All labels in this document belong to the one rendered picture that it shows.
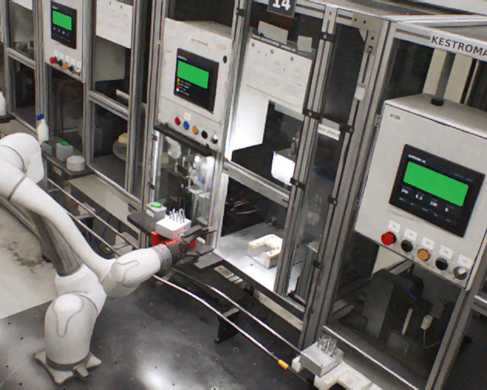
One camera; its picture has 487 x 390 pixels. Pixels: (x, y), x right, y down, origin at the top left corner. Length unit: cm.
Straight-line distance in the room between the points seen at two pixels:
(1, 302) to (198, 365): 176
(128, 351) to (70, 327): 32
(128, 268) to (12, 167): 49
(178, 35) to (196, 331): 123
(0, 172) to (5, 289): 198
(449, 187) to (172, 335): 127
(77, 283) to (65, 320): 19
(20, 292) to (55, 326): 171
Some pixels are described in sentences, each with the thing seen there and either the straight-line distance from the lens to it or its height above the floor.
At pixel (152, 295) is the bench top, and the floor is 68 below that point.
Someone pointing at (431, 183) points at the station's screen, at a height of 162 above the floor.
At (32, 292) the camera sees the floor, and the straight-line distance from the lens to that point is 381.
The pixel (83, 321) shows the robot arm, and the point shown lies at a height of 90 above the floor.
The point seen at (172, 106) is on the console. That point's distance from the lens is 252.
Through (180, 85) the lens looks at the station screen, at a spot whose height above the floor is 159.
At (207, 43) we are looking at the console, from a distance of 231.
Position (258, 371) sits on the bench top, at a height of 68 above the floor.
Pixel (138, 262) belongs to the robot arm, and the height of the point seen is 116.
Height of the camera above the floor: 223
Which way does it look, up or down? 25 degrees down
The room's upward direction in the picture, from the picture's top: 8 degrees clockwise
